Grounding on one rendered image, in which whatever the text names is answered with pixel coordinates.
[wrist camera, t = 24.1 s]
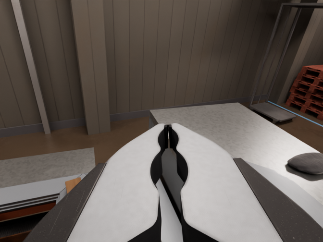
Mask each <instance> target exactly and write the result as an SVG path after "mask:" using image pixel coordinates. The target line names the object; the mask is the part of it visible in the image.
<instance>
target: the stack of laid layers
mask: <svg viewBox="0 0 323 242"><path fill-rule="evenodd" d="M59 196H60V193H59V194H52V195H47V196H43V197H38V198H33V199H28V200H23V201H19V202H14V203H9V204H4V205H0V213H4V212H9V211H13V210H18V209H22V208H27V207H32V206H37V205H42V204H47V203H51V202H56V204H57V203H58V202H59Z"/></svg>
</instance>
